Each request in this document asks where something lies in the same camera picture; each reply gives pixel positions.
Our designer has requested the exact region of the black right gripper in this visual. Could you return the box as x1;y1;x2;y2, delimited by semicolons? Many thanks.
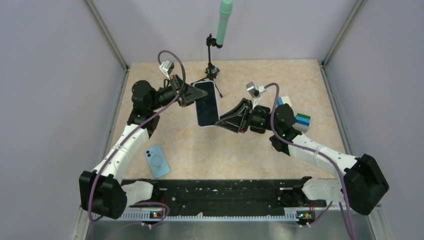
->
215;98;280;134

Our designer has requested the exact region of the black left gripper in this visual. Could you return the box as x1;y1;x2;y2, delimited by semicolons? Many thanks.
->
149;73;208;111

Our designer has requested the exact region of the light blue phone case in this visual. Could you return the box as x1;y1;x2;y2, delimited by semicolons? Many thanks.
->
144;145;171;179

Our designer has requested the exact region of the blue white toy block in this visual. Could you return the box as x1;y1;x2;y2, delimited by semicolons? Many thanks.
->
277;96;293;107

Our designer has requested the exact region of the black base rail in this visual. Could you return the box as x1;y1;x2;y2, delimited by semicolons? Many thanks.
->
115;178;332;223

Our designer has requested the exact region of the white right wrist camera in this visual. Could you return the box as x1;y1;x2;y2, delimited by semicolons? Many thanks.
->
246;81;267;99

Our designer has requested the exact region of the green blue grey block stack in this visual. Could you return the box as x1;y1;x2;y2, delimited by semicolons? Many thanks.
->
293;113;311;133

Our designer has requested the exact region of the black mini tripod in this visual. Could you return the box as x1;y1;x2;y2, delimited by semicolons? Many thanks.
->
190;33;223;98

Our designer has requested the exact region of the mint green microphone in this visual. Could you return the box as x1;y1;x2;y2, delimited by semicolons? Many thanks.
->
215;0;233;48

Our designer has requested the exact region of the black smartphone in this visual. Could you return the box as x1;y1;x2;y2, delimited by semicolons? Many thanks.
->
194;81;221;127

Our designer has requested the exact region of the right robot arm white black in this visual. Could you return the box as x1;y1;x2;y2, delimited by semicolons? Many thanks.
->
215;98;390;216

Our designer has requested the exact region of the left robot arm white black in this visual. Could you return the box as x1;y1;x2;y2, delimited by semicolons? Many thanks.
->
78;74;208;220

